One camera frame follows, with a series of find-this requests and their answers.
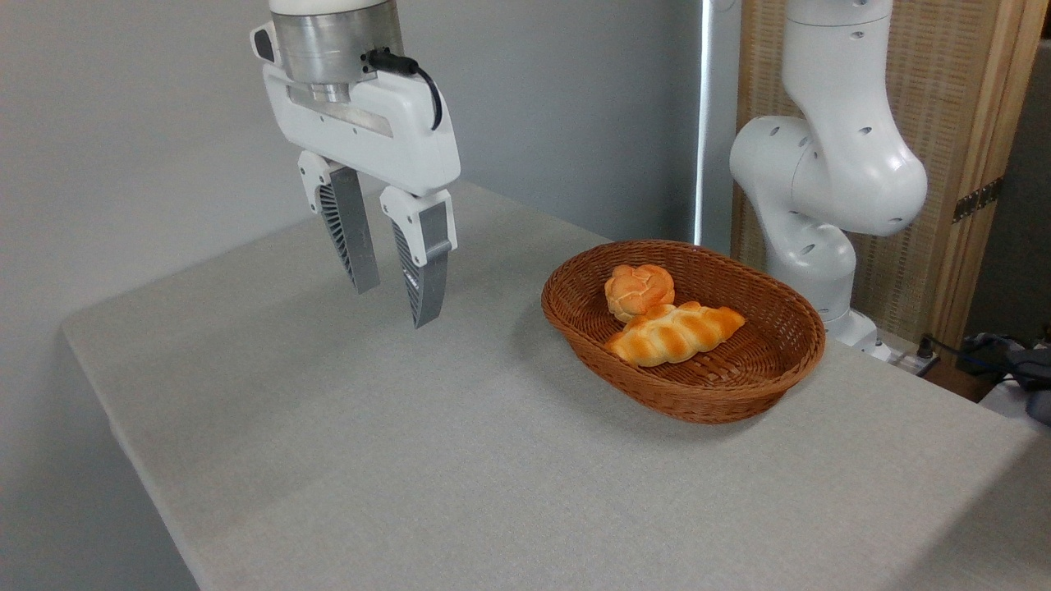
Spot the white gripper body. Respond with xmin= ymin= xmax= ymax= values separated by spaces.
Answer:
xmin=261 ymin=66 xmax=461 ymax=199

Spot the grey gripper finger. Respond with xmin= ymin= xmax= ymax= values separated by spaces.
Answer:
xmin=297 ymin=150 xmax=381 ymax=295
xmin=379 ymin=186 xmax=457 ymax=329

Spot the long braided bread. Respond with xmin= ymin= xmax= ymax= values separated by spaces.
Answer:
xmin=605 ymin=301 xmax=746 ymax=368

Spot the round bread roll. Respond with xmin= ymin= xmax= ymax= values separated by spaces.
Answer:
xmin=604 ymin=263 xmax=676 ymax=323

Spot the brown wicker basket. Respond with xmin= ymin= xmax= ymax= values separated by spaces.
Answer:
xmin=541 ymin=240 xmax=827 ymax=425

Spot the grey fabric tablecloth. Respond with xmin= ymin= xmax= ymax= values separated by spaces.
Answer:
xmin=62 ymin=181 xmax=1051 ymax=591

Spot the white power strip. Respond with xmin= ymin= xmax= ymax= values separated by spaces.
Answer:
xmin=885 ymin=345 xmax=939 ymax=377

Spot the wooden rattan folding screen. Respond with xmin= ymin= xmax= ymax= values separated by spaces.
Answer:
xmin=731 ymin=0 xmax=1051 ymax=354

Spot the dark metal hinge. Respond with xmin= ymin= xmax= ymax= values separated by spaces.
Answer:
xmin=952 ymin=176 xmax=1004 ymax=224

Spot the dark grey bag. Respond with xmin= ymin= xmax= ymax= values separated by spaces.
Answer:
xmin=961 ymin=332 xmax=1051 ymax=426

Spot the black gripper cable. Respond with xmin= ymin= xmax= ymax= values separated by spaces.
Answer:
xmin=365 ymin=49 xmax=444 ymax=132

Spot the black plug with cable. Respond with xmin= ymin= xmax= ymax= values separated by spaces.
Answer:
xmin=916 ymin=333 xmax=986 ymax=366

